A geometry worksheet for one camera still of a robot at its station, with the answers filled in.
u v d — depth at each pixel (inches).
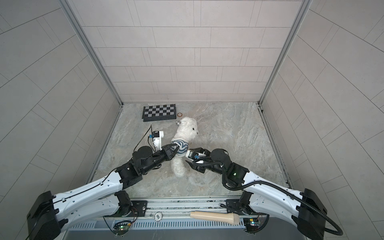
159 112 41.4
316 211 15.2
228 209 27.9
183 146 27.6
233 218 25.8
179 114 42.8
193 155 22.4
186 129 29.1
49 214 15.2
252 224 26.7
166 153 24.2
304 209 15.8
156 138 25.6
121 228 25.5
